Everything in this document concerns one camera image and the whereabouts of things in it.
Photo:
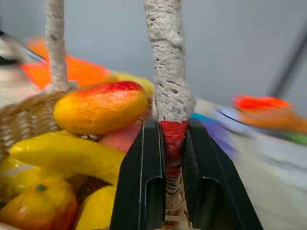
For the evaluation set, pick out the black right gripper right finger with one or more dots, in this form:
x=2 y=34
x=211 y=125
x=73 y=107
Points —
x=211 y=187

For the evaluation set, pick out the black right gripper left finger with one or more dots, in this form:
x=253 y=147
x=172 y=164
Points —
x=138 y=182

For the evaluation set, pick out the pink peach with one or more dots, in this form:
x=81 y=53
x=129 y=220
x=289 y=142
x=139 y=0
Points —
x=122 y=140

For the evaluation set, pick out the yellow lemon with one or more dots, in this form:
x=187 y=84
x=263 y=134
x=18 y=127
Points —
x=98 y=208

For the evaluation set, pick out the blue-purple object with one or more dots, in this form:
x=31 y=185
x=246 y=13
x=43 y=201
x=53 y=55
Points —
x=217 y=136

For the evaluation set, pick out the yellow-red mango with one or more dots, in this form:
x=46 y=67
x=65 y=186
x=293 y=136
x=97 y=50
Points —
x=100 y=110

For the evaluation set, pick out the orange-red fruit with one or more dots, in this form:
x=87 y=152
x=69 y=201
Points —
x=81 y=72
x=266 y=107

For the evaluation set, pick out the green object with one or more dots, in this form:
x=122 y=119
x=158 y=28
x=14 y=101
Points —
x=298 y=139

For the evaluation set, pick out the orange tangerine with green stem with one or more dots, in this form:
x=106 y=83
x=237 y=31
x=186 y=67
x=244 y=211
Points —
x=40 y=206

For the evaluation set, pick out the yellow pear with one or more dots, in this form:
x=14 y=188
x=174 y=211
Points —
x=14 y=177

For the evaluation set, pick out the black pole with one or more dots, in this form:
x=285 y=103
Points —
x=290 y=64

